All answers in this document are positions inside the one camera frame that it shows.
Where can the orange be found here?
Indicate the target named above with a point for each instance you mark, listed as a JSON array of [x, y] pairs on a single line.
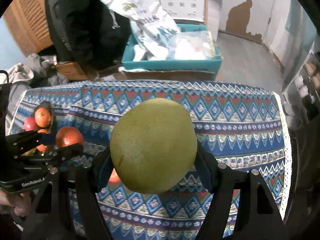
[[68, 136], [42, 117]]

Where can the black hanging clothes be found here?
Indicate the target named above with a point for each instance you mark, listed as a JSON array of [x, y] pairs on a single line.
[[86, 32]]

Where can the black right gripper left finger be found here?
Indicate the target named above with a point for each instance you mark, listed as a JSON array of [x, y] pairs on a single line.
[[50, 216]]

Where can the dark glass plate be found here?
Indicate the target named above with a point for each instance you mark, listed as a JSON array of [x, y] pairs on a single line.
[[52, 127]]

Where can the wooden louvered cabinet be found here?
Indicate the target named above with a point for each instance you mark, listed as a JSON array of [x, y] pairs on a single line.
[[27, 23]]

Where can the green yellow pear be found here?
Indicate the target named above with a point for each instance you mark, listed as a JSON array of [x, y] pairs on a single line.
[[153, 146]]

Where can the clear plastic bag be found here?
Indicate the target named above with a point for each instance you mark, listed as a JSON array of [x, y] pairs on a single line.
[[196, 45]]

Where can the person's left hand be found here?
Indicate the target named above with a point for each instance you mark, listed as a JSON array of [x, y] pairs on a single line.
[[20, 203]]

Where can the white patterned storage box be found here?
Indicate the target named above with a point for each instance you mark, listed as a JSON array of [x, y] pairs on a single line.
[[188, 10]]

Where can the shoe rack with shoes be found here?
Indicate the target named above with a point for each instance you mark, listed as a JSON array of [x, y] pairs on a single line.
[[300, 98]]

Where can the white door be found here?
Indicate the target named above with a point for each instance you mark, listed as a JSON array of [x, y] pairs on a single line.
[[286, 17]]

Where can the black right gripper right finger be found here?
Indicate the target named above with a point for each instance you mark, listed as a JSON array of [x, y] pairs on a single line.
[[258, 216]]

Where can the white printed plastic bag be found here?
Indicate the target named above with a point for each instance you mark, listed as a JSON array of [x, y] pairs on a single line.
[[151, 25]]

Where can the small orange tangerine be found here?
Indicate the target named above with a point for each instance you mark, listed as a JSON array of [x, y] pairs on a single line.
[[114, 178]]

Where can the teal plastic crate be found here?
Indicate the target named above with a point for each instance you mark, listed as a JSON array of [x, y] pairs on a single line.
[[145, 63]]

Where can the small yellow fruit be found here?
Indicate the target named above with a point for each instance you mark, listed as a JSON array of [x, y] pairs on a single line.
[[30, 152]]

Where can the grey white clothes pile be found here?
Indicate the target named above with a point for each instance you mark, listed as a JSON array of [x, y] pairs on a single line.
[[36, 71]]

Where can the red apple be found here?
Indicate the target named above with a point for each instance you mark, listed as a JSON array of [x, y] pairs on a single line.
[[30, 124]]

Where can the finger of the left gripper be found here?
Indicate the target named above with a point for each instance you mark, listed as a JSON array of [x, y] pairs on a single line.
[[25, 141], [57, 157]]

